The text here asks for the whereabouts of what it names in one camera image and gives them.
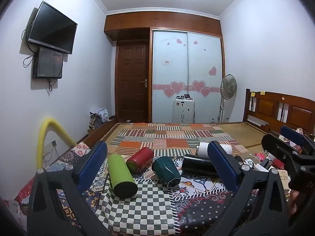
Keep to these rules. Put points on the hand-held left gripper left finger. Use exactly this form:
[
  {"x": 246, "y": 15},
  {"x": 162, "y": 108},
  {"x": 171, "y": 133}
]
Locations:
[{"x": 94, "y": 157}]

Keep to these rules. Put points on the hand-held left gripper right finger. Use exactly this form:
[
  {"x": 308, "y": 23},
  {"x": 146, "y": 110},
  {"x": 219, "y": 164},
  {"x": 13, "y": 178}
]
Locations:
[{"x": 222, "y": 166}]

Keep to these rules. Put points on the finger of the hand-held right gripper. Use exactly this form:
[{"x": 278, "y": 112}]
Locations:
[
  {"x": 279, "y": 148},
  {"x": 292, "y": 134}
]

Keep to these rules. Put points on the black cup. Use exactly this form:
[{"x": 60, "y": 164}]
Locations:
[{"x": 196, "y": 164}]

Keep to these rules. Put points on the white cup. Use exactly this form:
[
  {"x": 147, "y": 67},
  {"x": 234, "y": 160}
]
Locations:
[{"x": 203, "y": 148}]

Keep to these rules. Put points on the green cup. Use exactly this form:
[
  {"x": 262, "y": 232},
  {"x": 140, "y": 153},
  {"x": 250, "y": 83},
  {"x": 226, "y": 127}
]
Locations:
[{"x": 120, "y": 174}]

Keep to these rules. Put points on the red cup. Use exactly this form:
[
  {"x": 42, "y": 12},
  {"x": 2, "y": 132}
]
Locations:
[{"x": 141, "y": 158}]

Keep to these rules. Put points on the dark teal faceted cup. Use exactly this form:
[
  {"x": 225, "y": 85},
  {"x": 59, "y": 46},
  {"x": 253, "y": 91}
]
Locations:
[{"x": 166, "y": 172}]

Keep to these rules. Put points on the person's right hand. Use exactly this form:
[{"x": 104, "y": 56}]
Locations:
[{"x": 294, "y": 200}]

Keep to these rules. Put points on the small red box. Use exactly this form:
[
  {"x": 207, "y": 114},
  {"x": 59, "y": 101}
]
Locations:
[{"x": 278, "y": 164}]

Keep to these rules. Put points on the beige card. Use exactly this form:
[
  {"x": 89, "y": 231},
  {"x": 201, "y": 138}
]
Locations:
[{"x": 283, "y": 176}]

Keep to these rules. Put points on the colourful floral quilt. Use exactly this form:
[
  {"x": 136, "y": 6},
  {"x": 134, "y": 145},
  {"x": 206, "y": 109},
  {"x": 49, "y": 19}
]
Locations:
[{"x": 66, "y": 158}]

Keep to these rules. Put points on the wooden bed headboard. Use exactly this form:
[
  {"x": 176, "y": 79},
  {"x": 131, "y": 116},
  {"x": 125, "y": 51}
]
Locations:
[{"x": 270, "y": 107}]

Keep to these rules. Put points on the pile of clothes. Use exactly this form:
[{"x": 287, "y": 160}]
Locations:
[{"x": 99, "y": 116}]

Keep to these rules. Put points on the dark floral cloth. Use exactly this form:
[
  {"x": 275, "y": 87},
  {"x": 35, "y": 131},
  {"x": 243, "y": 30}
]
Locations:
[{"x": 204, "y": 209}]

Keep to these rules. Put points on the yellow foam tube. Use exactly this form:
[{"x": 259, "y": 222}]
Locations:
[{"x": 40, "y": 140}]

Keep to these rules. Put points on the striped patchwork blanket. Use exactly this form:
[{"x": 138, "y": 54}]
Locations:
[{"x": 172, "y": 137}]

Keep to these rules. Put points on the small white appliance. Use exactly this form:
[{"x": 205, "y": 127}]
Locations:
[{"x": 183, "y": 110}]

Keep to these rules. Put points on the dark jar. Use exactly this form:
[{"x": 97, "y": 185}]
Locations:
[{"x": 187, "y": 96}]

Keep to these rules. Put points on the standing electric fan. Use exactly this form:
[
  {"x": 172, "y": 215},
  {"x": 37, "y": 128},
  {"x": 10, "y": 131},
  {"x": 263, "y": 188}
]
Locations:
[{"x": 228, "y": 86}]

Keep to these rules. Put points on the brown wooden door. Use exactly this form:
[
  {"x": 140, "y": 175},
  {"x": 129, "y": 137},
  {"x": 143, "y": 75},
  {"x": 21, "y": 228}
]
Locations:
[{"x": 131, "y": 83}]

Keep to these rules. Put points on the frosted sliding wardrobe door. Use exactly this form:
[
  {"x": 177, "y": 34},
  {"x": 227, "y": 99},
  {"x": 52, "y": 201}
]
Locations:
[
  {"x": 169, "y": 61},
  {"x": 204, "y": 59}
]

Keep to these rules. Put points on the wooden overhead cabinet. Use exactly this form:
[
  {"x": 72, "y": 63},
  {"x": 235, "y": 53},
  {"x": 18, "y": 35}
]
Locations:
[{"x": 162, "y": 19}]

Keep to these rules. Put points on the wooden bed side rail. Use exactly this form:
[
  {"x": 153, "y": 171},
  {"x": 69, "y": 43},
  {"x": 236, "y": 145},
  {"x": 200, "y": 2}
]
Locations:
[{"x": 98, "y": 131}]

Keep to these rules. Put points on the wall power socket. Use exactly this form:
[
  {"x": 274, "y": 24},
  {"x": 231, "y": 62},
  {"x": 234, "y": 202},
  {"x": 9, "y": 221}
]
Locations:
[{"x": 50, "y": 146}]

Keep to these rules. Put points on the small black wall monitor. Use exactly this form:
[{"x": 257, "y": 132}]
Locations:
[{"x": 48, "y": 62}]

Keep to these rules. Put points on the wall-mounted black television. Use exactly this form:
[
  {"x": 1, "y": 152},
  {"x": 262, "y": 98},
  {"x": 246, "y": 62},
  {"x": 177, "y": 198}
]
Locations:
[{"x": 53, "y": 28}]

